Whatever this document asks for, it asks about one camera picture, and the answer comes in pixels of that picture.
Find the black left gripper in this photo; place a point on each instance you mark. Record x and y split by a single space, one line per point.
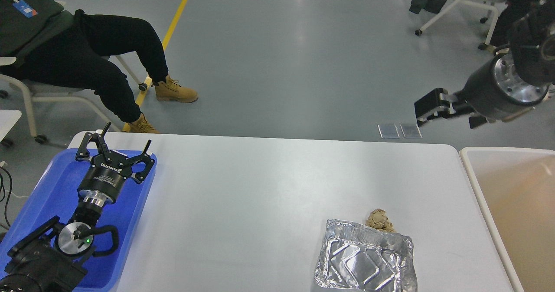
104 179

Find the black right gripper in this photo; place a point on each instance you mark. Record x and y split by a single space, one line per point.
495 92

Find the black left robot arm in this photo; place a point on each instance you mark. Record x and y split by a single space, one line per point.
75 231

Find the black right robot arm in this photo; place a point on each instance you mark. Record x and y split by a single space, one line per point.
531 42

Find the right floor metal plate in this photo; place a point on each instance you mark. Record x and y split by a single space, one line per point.
411 131

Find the floor metal plate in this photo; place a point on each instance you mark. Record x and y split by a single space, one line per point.
388 131
411 131

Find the left floor metal plate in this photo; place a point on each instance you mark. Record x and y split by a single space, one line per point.
388 131

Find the white chair right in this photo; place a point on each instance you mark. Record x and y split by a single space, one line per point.
441 7

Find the white chair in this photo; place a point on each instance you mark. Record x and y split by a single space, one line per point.
35 92
441 7

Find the white chair left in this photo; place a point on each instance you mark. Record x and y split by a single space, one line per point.
35 92

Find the white side table corner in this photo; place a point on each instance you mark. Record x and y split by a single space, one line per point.
8 119

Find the beige plastic bin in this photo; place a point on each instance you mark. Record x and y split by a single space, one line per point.
515 190

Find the seated person black clothes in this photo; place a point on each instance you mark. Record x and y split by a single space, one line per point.
516 1

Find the crumpled brown paper ball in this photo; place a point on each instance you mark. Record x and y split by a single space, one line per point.
379 220

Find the seated person green sweater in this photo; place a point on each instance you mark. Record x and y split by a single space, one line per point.
53 46

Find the crumpled aluminium foil tray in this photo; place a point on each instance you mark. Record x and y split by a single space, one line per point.
357 258

